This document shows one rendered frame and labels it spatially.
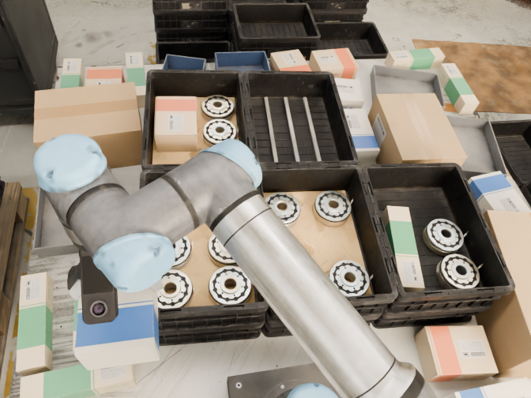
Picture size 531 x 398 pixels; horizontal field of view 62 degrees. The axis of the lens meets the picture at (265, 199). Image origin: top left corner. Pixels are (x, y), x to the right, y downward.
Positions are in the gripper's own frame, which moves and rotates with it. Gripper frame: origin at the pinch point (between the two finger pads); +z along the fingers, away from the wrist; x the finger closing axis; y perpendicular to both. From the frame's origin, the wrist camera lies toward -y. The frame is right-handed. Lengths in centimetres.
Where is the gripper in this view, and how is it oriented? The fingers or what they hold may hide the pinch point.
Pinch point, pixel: (118, 296)
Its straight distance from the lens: 82.4
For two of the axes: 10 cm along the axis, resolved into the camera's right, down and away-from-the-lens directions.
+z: -1.0, 5.8, 8.1
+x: -9.8, 0.8, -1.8
